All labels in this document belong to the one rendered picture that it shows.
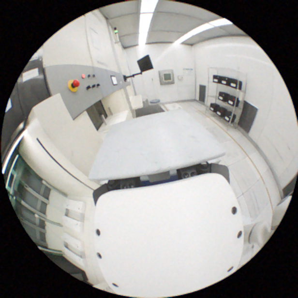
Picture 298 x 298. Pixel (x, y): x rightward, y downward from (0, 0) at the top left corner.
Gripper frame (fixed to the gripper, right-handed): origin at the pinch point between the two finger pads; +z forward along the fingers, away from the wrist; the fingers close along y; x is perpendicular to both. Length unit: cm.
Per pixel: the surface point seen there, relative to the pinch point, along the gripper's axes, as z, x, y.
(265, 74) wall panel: 83, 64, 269
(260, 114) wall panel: 85, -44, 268
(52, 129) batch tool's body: 8.2, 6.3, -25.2
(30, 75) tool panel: 10.7, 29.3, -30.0
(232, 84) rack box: 163, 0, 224
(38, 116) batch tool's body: 6.4, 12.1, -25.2
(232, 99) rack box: 159, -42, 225
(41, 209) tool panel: -22, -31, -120
